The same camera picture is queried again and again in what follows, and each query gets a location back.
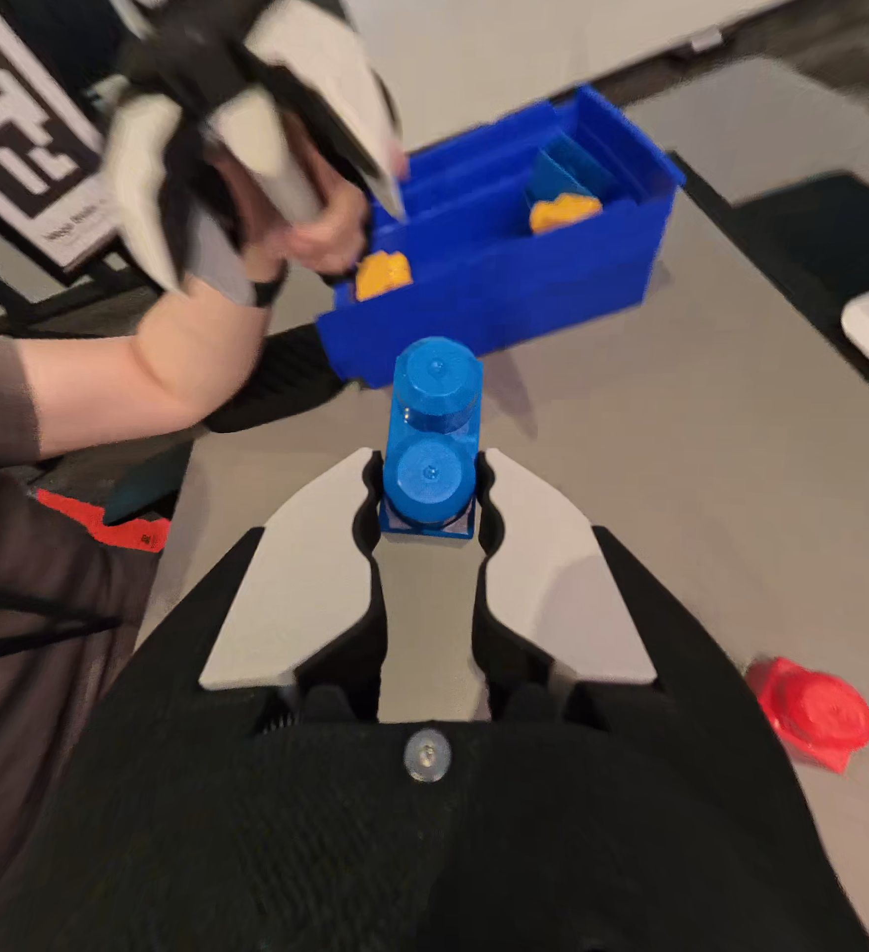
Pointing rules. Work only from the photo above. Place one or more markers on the black mat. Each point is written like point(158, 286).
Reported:
point(821, 238)

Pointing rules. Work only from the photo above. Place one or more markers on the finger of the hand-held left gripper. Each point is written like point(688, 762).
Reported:
point(263, 141)
point(330, 82)

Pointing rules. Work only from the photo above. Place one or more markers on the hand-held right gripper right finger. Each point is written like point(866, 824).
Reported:
point(561, 587)

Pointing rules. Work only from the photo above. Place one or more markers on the person's left hand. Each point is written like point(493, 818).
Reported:
point(315, 245)

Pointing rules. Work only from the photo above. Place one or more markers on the red one-stud block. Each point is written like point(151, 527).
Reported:
point(813, 714)

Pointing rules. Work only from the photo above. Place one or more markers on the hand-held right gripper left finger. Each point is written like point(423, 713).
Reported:
point(300, 587)

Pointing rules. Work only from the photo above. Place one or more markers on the framed marker sign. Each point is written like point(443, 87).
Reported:
point(3, 111)

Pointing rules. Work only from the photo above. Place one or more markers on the person's brown shirt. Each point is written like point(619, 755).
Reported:
point(25, 744)

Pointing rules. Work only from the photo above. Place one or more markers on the person's left forearm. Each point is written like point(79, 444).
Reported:
point(144, 364)

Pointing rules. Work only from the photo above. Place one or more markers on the black wristband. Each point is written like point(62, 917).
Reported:
point(269, 288)

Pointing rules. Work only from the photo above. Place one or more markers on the dark green chair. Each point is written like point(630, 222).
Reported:
point(148, 483)

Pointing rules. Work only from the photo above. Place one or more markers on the blue plastic bin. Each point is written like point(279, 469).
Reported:
point(494, 297)

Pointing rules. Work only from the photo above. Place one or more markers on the blue two-stud block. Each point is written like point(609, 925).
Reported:
point(430, 476)

